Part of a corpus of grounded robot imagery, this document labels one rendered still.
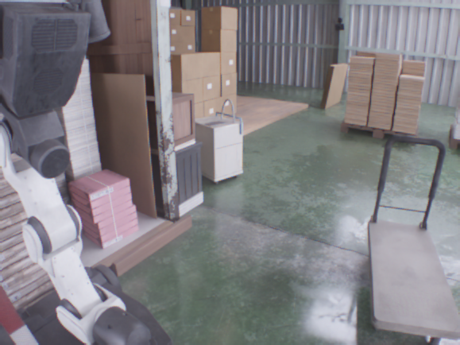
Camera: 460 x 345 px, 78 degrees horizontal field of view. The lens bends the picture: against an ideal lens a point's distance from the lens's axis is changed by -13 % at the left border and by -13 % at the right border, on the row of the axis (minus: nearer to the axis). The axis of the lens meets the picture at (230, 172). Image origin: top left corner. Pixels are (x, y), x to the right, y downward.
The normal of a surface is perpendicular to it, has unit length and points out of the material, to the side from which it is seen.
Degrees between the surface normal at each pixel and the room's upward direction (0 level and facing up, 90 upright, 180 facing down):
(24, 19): 110
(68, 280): 70
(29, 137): 65
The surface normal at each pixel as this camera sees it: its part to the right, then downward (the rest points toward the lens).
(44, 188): 0.80, -0.12
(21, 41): 0.79, 0.51
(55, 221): 0.71, -0.35
